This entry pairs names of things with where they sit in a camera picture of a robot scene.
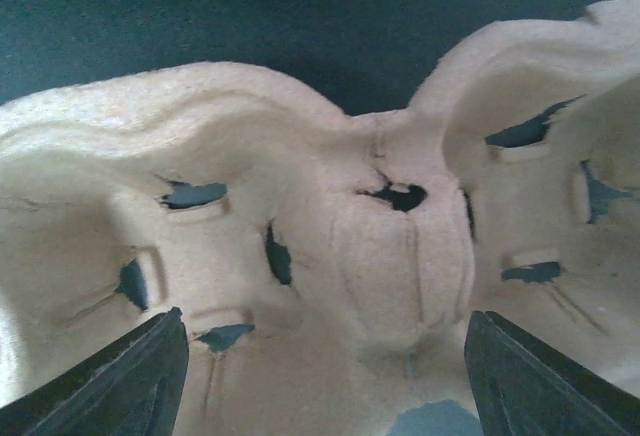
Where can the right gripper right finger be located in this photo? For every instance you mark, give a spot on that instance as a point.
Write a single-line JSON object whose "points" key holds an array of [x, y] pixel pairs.
{"points": [[524, 387]]}

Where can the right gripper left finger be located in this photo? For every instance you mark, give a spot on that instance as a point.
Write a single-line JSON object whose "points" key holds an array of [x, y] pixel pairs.
{"points": [[132, 386]]}

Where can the pulp cup carrier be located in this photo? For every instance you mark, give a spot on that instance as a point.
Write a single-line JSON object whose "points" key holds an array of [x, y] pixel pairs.
{"points": [[327, 266]]}

